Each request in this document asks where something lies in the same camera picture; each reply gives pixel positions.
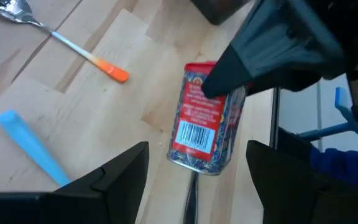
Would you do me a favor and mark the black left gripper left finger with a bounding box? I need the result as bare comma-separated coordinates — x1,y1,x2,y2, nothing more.
0,141,150,224

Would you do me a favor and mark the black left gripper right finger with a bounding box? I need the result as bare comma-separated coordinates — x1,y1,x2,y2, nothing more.
246,139,358,224

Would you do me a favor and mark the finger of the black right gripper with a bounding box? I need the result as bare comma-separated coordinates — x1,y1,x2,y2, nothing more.
202,0,345,99

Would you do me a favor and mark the steel utensil light blue handle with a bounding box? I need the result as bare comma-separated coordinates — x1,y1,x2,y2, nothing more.
0,109,71,187

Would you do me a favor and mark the smoked paprika tin red lid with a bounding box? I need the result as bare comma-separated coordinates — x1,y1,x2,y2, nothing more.
166,61,250,176

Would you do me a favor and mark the person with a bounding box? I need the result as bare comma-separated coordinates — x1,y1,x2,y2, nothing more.
309,126,358,193

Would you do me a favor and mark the dark translucent plastic bin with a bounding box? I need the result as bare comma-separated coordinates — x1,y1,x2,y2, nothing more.
191,0,252,26

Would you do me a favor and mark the dark steel spoon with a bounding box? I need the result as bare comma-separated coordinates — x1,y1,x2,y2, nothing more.
183,172,200,224

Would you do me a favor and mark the blue plastic frame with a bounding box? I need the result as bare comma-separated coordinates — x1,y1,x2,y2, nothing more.
298,86,358,141

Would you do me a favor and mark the steel spoon orange handle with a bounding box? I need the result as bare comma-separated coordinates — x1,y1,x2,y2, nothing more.
0,0,130,83

